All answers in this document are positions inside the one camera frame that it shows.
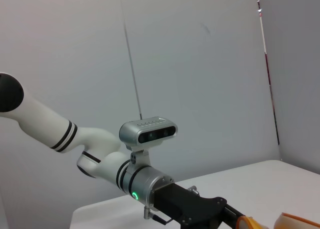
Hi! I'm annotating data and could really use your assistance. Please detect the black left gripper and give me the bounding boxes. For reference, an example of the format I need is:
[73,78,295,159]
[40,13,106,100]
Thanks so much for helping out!
[153,183,247,229]

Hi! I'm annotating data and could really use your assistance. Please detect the beige orange-trimmed zipper food bag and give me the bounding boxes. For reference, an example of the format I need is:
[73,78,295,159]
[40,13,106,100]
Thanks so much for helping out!
[236,212,320,229]

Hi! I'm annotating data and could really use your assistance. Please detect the silver left gripper cable plug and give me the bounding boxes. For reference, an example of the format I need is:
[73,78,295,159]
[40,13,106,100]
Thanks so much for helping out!
[143,206,174,225]

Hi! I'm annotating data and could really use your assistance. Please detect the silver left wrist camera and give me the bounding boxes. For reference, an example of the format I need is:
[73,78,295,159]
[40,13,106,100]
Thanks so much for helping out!
[118,116,179,162]

